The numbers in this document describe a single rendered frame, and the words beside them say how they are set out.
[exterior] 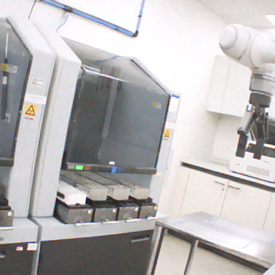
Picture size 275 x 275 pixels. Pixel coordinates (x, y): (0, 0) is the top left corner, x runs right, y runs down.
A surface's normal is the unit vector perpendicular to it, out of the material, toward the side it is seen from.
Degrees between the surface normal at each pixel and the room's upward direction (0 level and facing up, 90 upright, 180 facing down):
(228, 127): 90
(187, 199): 90
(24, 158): 90
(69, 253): 90
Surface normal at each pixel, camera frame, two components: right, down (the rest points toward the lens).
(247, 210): -0.68, -0.10
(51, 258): 0.68, 0.18
